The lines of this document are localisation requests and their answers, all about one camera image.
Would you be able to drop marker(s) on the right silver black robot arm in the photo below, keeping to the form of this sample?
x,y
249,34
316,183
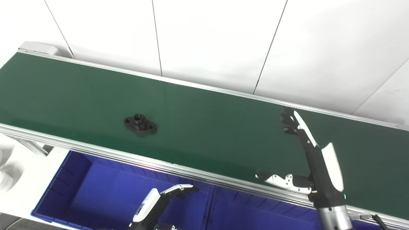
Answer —
x,y
334,218

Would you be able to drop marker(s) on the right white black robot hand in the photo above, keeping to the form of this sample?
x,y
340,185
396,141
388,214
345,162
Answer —
x,y
322,179

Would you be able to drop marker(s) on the green conveyor belt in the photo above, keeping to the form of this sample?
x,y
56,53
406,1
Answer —
x,y
207,127

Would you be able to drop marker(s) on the aluminium conveyor support leg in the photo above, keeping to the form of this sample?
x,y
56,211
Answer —
x,y
32,145

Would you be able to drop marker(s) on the blue plastic bin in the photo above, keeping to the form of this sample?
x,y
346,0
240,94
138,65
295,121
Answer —
x,y
255,214
96,198

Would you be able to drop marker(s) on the black metal flange part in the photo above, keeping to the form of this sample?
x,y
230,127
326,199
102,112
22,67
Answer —
x,y
140,125

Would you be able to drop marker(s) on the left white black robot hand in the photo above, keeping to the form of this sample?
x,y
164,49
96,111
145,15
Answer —
x,y
147,207

